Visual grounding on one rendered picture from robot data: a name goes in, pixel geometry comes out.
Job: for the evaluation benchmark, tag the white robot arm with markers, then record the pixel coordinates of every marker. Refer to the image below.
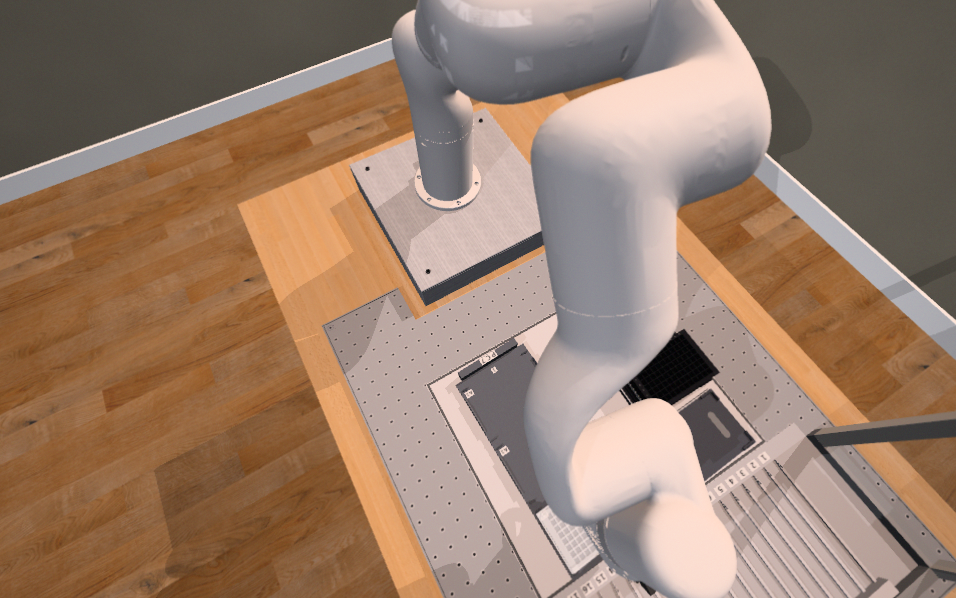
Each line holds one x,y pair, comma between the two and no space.
610,171

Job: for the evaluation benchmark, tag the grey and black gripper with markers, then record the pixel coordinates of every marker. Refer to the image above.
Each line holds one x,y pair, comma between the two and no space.
590,531

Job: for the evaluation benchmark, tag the black deep-well block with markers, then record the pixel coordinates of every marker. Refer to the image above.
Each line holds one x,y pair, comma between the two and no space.
668,390

